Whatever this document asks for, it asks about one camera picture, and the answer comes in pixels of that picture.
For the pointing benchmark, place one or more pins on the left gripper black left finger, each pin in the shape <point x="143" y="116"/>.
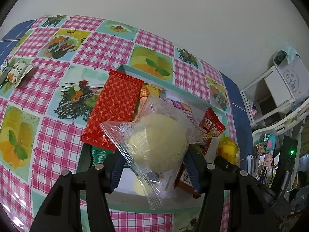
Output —
<point x="113" y="166"/>

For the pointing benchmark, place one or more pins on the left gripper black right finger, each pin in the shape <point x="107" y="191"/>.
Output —
<point x="195" y="164"/>

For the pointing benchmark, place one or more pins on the red nice snack packet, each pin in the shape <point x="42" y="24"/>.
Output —
<point x="210" y="127"/>

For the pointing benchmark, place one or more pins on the clear packet round rice cracker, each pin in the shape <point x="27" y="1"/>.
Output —
<point x="154" y="145"/>

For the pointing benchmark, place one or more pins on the red patterned snack packet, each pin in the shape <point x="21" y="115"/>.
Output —
<point x="115" y="103"/>

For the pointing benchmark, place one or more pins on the dark green snack packet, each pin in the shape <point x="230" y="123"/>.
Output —
<point x="98" y="156"/>

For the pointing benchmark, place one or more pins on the red white milk biscuit packet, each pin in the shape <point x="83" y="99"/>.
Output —
<point x="183" y="182"/>

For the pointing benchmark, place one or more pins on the black device green light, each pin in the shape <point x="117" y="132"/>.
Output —
<point x="286" y="164"/>

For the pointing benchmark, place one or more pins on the yellow cake packet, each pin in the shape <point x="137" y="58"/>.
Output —
<point x="229" y="150"/>

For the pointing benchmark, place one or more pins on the mint green shallow box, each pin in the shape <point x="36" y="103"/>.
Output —
<point x="177" y="200"/>

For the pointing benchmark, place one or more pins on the pink swiss roll packet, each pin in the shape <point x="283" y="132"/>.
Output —
<point x="184" y="108"/>

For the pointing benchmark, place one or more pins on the blue checked tablecloth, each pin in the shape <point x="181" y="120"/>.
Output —
<point x="241" y="122"/>

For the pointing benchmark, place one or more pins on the pink plaid fruit tablecloth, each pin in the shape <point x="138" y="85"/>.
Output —
<point x="43" y="118"/>

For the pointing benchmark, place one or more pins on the white shelf unit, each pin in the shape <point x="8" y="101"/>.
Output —
<point x="283" y="87"/>

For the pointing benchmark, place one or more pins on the white leafy snack packet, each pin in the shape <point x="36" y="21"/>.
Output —
<point x="14" y="71"/>

